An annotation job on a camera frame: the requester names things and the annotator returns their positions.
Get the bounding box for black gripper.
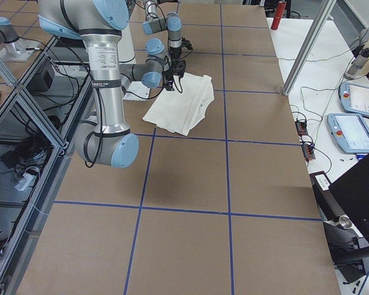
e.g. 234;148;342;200
163;60;186;91
169;46;182;61

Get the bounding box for cream long sleeve cat shirt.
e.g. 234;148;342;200
143;73;214;136

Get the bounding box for third robot arm on floor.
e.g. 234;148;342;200
0;17;41;62

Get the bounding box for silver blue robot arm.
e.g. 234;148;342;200
38;1;191;168
141;0;187;61

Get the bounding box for red cylinder bottle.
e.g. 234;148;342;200
271;1;287;30

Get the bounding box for upper orange circuit board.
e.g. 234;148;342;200
295;120;308;136

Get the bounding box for orange circuit board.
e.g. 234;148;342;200
295;120;308;136
301;142;315;162

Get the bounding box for lower orange circuit board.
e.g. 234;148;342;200
301;142;315;162

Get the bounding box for upper teach pendant tablet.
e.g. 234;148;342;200
339;81;369;118

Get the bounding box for teach pendant tablet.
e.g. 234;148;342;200
339;81;369;118
327;113;369;154

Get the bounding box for lower teach pendant tablet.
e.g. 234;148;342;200
327;113;369;154

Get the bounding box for black box with label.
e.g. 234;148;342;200
309;171;344;220

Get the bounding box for black monitor on stand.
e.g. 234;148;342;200
324;154;369;283

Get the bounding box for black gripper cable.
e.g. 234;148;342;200
162;55;184;94

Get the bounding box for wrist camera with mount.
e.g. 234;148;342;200
181;37;193;52

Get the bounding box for aluminium frame post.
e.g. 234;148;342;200
282;0;336;96

